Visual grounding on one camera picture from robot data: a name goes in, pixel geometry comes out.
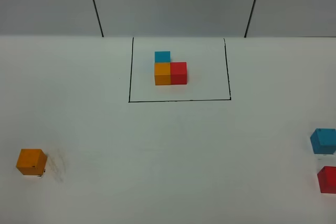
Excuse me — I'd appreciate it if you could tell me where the red template block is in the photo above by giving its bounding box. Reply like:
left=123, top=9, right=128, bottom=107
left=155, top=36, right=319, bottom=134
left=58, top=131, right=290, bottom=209
left=171, top=62, right=187, bottom=85

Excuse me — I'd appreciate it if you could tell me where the blue template block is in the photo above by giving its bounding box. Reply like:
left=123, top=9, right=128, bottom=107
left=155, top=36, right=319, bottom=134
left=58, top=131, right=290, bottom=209
left=154, top=51, right=171, bottom=63

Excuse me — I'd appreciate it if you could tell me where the orange template block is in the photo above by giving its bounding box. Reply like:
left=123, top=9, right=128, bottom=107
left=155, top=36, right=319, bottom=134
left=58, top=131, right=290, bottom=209
left=154, top=62, right=171, bottom=86

